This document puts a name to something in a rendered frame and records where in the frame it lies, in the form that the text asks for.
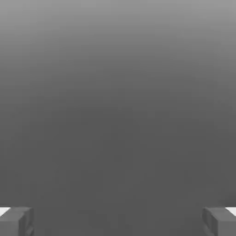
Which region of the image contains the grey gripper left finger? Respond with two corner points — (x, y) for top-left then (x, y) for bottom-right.
(0, 206), (35, 236)

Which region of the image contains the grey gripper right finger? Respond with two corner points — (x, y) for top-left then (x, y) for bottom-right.
(201, 206), (236, 236)

